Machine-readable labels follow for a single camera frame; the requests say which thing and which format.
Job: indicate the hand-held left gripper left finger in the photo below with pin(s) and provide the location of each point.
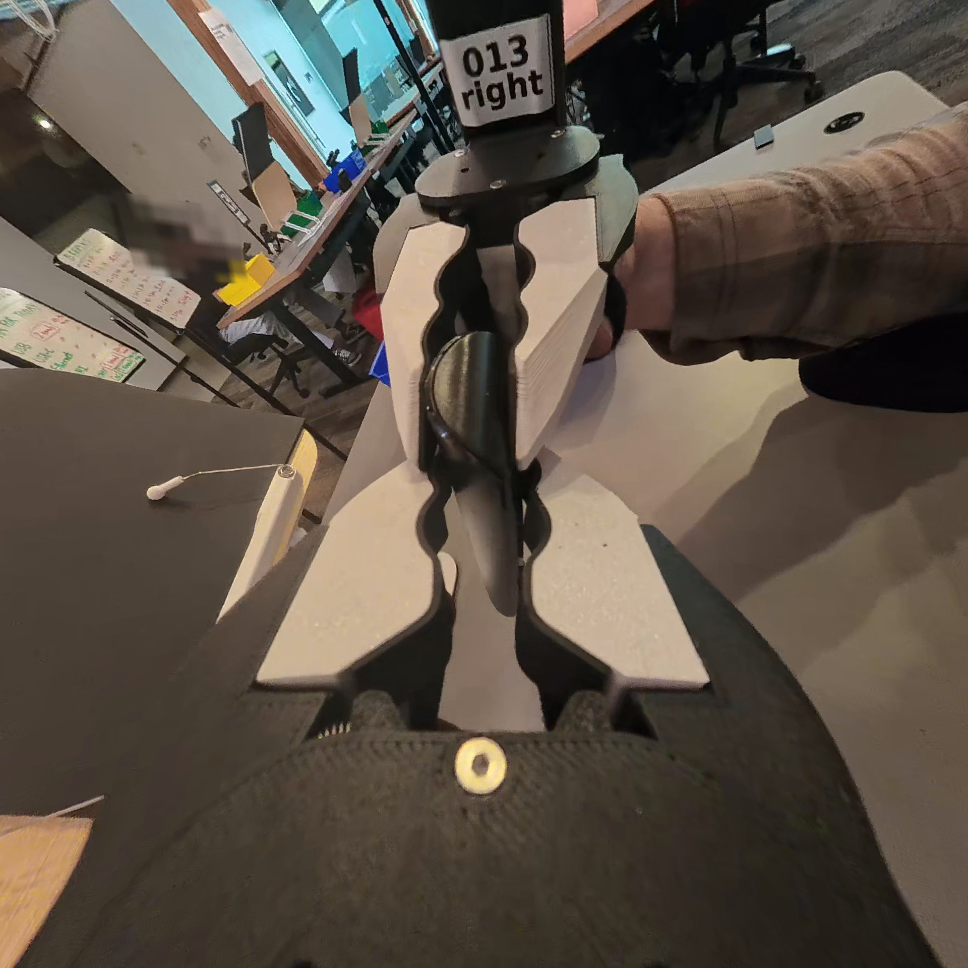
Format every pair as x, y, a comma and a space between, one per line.
356, 598

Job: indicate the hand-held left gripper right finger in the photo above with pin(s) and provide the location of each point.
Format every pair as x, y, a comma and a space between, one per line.
613, 598

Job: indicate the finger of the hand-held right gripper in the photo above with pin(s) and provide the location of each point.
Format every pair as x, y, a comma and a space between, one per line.
412, 303
563, 288

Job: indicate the blue plastic bin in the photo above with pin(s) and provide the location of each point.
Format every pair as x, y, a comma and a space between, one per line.
381, 365

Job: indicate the black remote control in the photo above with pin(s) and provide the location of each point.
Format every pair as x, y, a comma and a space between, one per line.
472, 409

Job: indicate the person's right hand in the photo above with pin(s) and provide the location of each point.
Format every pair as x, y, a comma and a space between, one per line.
651, 273

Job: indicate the red bucket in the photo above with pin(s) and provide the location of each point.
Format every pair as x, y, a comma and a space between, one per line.
368, 315

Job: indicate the long wooden workbench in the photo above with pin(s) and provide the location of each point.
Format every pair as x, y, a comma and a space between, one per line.
325, 227

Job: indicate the yellow plastic bin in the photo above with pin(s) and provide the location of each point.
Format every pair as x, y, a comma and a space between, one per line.
245, 283

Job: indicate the black backdrop board stand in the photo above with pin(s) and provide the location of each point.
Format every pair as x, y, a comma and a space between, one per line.
106, 605

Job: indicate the black swivel chair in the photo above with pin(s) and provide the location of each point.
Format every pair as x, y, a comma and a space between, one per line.
749, 61

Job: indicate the whiteboard easel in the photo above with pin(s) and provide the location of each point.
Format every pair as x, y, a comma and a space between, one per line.
61, 336
129, 277

